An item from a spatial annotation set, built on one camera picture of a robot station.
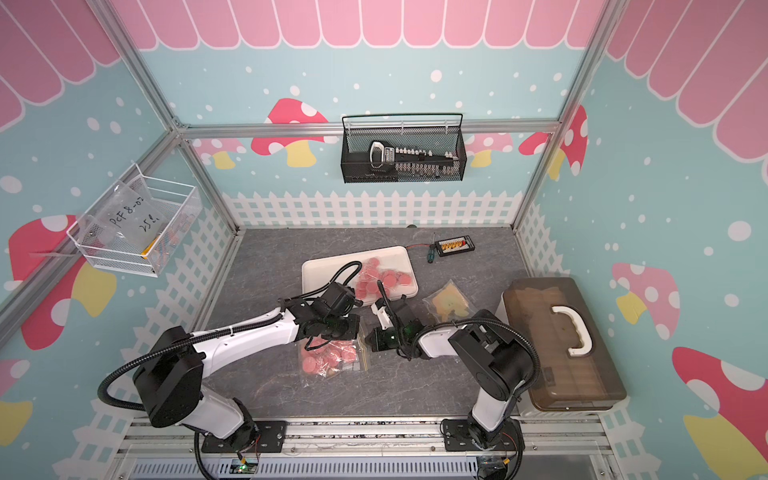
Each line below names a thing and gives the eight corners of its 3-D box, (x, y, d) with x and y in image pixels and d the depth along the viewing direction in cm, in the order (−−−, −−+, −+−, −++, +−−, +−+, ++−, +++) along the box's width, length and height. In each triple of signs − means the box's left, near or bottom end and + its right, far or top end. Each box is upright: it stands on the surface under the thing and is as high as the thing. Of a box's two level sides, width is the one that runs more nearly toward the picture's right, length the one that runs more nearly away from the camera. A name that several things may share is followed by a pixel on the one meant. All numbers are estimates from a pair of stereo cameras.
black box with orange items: (439, 257, 113) (440, 253, 111) (434, 244, 117) (434, 240, 116) (474, 250, 115) (475, 247, 113) (467, 238, 119) (468, 234, 118)
